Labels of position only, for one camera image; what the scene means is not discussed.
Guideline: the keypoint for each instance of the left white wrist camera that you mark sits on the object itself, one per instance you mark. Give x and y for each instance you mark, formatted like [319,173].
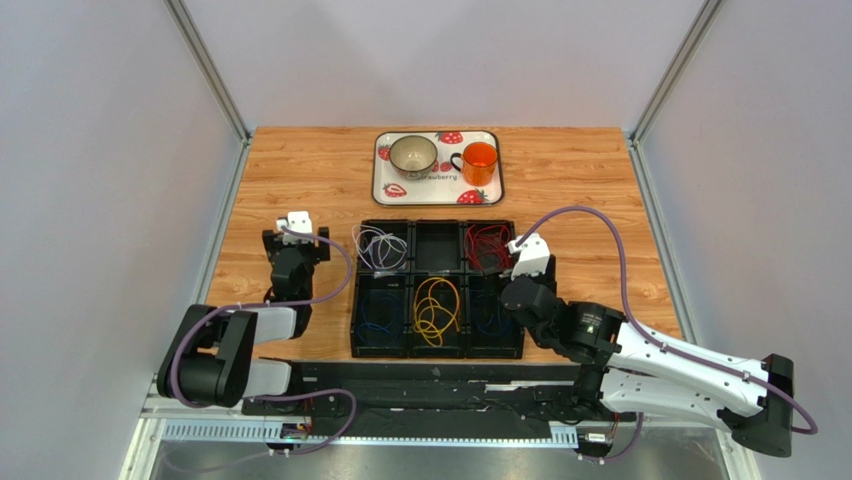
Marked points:
[295,227]

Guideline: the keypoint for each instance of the black six-compartment organizer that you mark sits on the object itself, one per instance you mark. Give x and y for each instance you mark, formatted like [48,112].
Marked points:
[414,291]

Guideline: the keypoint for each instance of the grey ceramic bowl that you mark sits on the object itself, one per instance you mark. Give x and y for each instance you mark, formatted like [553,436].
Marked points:
[413,156]

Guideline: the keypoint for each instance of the orange mug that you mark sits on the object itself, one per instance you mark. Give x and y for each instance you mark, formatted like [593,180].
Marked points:
[477,163]

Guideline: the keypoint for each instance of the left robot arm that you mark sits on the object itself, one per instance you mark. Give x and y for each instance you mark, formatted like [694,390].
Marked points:
[210,360]

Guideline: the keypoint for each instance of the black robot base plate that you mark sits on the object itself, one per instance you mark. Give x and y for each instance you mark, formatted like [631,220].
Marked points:
[467,400]

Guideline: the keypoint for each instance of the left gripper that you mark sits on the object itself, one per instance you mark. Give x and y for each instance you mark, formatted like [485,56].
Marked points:
[274,241]

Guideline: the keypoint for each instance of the aluminium frame rail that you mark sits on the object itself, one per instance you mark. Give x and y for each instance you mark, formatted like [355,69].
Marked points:
[175,442]

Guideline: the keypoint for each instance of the strawberry pattern tray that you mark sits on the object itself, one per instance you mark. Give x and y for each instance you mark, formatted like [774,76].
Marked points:
[443,184]

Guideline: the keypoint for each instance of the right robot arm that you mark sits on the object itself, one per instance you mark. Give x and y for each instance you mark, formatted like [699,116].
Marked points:
[627,367]

